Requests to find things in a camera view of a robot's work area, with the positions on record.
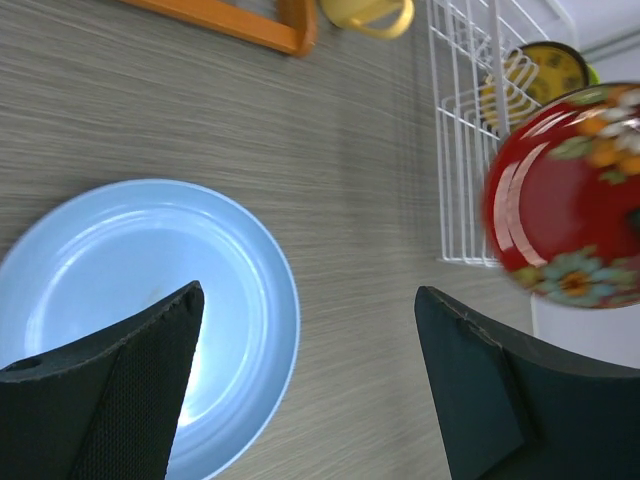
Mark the white wire dish rack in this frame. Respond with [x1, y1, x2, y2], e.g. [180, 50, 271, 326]
[426, 1, 578, 268]

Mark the orange wooden shelf rack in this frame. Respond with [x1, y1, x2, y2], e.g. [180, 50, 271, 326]
[124, 0, 318, 57]

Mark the lime green plate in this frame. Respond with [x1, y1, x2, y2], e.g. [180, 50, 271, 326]
[587, 64, 601, 86]

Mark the red floral plate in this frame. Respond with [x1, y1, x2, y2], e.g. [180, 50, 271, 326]
[483, 82, 639, 309]

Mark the light blue plate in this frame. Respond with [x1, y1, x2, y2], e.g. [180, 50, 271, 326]
[1, 179, 301, 479]

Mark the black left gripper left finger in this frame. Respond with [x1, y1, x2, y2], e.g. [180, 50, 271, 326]
[1, 281, 205, 479]

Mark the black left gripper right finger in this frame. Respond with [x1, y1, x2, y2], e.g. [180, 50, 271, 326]
[414, 286, 639, 479]

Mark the yellow mug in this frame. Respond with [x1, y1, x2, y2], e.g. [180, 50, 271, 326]
[318, 0, 415, 40]

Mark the dark yellow patterned plate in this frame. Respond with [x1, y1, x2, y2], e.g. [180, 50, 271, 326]
[465, 41, 591, 135]

